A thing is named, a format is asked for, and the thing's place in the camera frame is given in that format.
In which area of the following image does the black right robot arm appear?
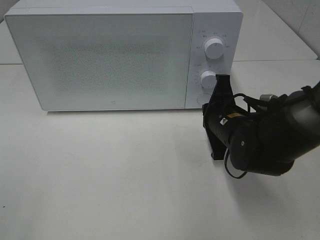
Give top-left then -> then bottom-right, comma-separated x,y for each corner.
202,74 -> 320,176

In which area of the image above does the white microwave door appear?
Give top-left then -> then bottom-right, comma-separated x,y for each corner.
6,14 -> 193,111

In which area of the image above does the round white door button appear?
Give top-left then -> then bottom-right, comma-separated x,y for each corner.
197,93 -> 211,106

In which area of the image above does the white microwave oven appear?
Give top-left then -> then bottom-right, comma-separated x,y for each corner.
4,0 -> 243,112

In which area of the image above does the white microwave knob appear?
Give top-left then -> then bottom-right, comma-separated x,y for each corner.
200,70 -> 217,89
204,37 -> 225,60

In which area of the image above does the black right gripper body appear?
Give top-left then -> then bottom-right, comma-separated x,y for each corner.
202,74 -> 235,161

